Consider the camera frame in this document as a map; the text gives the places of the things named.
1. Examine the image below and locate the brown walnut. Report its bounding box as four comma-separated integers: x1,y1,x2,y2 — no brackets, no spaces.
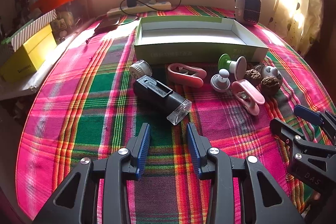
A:
244,69,262,87
260,76,280,96

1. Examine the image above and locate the white round face toy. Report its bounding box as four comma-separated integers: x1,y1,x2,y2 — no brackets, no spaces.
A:
261,65,283,85

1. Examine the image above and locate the pink clip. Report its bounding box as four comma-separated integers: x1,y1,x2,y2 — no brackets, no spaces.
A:
167,63,207,88
231,79,265,116

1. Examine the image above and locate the green white suction holder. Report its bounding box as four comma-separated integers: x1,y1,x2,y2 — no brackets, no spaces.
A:
218,53,247,81

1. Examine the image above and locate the grey white knob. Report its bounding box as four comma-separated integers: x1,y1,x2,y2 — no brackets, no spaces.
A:
210,69,231,93

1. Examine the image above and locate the small white ribbed jar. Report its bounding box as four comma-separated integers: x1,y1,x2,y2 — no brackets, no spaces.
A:
129,60,153,80

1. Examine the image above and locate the plaid pink green cloth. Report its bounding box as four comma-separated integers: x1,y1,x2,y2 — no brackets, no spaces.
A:
15,19,335,223

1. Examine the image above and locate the floral curtain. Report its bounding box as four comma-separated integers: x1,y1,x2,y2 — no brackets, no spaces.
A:
265,0,332,57

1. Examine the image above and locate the green white cardboard box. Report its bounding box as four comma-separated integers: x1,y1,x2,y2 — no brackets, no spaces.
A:
134,15,268,65

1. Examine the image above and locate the yellow box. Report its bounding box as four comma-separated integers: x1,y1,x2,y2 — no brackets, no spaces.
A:
1,24,57,83

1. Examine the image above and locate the black smartphone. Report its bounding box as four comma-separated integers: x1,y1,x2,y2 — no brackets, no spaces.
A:
94,16,121,35

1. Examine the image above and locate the striped gift box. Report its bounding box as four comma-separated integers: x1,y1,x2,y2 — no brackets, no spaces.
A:
1,9,56,52

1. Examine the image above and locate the white power strip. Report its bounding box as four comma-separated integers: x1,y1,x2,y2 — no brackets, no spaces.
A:
106,2,172,17

